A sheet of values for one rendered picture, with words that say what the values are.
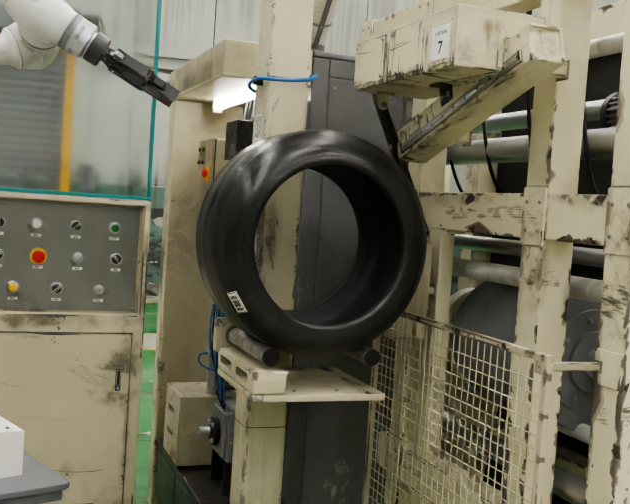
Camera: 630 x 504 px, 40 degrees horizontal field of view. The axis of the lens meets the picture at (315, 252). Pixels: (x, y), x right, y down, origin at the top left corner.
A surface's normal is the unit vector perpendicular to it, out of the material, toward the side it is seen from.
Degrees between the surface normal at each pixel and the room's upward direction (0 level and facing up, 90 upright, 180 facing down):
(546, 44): 72
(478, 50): 90
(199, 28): 90
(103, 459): 90
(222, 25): 90
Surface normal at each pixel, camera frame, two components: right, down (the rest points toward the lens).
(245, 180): -0.32, -0.39
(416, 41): -0.94, -0.04
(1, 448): 0.64, 0.08
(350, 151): 0.37, -0.11
